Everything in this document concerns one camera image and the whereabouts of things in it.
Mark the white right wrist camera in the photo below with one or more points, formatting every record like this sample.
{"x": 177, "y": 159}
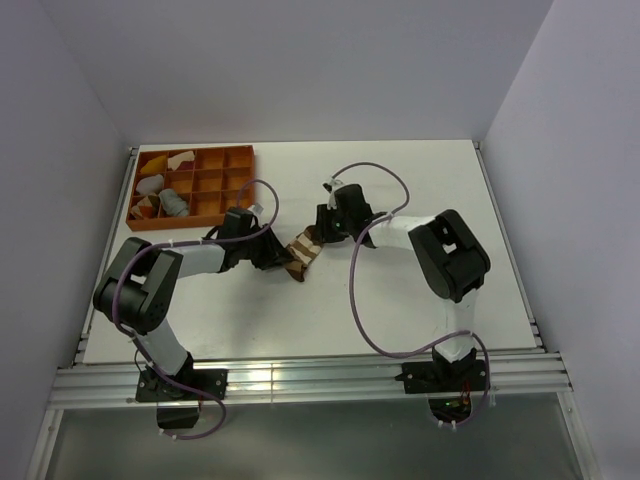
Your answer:
{"x": 332, "y": 185}

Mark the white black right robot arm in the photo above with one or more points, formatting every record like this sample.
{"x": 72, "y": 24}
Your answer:
{"x": 452, "y": 260}

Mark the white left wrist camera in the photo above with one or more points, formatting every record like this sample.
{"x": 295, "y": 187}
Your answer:
{"x": 256, "y": 209}

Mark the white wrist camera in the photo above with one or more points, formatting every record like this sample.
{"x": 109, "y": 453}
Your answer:
{"x": 256, "y": 209}
{"x": 332, "y": 185}

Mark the yellow rolled sock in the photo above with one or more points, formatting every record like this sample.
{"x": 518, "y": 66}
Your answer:
{"x": 155, "y": 165}

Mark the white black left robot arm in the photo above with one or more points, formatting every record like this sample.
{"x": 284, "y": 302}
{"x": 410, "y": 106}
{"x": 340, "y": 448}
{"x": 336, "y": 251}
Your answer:
{"x": 136, "y": 290}

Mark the brown striped sock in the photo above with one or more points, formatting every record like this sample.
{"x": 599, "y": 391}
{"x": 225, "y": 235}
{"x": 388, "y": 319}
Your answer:
{"x": 304, "y": 249}

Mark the aluminium table edge rail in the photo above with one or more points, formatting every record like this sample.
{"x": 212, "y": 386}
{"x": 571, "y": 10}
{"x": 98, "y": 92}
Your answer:
{"x": 525, "y": 300}

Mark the aluminium front frame rail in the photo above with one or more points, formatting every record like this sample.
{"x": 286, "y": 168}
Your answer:
{"x": 316, "y": 380}

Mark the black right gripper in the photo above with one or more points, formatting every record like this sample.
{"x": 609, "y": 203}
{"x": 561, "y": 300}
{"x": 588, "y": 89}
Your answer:
{"x": 323, "y": 222}

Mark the white maroon rolled sock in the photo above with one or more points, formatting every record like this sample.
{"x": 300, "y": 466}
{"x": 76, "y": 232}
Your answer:
{"x": 182, "y": 161}

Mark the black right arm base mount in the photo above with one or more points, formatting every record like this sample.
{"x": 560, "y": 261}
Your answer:
{"x": 458, "y": 379}

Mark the orange white rolled sock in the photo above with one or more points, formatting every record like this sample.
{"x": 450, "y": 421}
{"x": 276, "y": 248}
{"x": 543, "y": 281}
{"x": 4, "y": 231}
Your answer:
{"x": 145, "y": 208}

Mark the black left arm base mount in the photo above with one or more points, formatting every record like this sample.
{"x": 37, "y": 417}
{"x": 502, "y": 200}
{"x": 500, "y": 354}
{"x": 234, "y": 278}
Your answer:
{"x": 179, "y": 397}

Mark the grey sock with black stripes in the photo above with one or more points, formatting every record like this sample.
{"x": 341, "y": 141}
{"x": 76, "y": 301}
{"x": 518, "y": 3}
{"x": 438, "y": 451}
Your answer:
{"x": 173, "y": 204}

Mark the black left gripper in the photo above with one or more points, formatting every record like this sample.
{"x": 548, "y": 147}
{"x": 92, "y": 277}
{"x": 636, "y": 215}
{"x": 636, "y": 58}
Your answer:
{"x": 273, "y": 255}

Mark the orange wooden compartment tray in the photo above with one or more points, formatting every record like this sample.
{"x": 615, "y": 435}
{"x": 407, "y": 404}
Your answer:
{"x": 220, "y": 180}

